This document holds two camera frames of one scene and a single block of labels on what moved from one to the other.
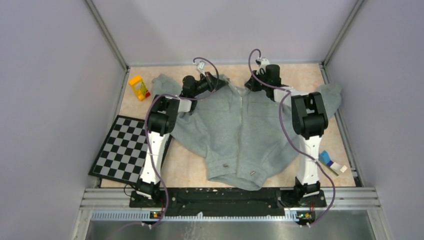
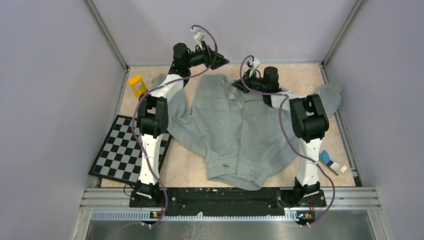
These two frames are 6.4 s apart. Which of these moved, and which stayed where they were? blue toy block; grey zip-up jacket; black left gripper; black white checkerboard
Moved: black left gripper
Stayed: blue toy block; grey zip-up jacket; black white checkerboard
